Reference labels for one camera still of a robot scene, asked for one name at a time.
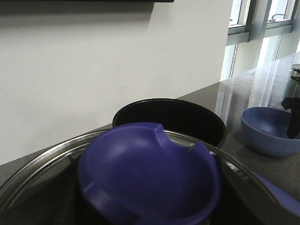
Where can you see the steel kettle with black handle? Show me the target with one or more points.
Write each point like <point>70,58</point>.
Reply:
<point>295,77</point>

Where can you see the glass lid with blue knob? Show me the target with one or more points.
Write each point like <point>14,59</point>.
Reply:
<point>136,174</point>

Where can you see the light blue ribbed bowl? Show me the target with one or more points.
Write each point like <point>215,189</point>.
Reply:
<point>265,131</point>

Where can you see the blue cooking pot with handle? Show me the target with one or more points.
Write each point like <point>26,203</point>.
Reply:
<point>187,117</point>

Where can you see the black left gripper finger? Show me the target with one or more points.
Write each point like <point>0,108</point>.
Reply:
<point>293,103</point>

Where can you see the grey window frame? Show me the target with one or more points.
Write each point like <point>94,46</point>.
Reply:
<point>260,32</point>

